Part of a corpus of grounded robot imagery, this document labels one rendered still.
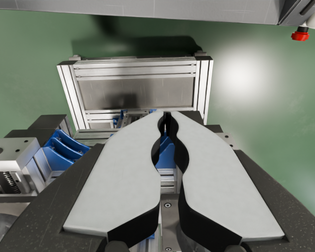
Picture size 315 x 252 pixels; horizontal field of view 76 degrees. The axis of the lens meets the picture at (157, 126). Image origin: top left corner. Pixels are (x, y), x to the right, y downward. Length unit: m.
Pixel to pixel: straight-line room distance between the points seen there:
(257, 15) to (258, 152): 1.59
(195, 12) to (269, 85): 1.28
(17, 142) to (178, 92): 0.87
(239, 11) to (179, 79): 0.83
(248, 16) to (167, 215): 0.43
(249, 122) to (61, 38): 1.42
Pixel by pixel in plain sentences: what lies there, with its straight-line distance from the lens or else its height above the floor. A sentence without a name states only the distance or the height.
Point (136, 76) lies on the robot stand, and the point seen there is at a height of 0.23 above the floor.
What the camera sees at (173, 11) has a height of 0.95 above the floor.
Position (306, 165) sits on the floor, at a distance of 2.24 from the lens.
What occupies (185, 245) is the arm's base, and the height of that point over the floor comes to 1.09.
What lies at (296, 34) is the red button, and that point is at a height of 0.81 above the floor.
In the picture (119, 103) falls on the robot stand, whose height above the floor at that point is 0.21.
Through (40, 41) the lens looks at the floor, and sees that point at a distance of 1.53.
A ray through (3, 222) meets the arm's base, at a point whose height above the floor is 1.06.
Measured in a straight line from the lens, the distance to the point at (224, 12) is 0.39.
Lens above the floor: 1.32
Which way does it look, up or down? 57 degrees down
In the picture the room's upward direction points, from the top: 179 degrees counter-clockwise
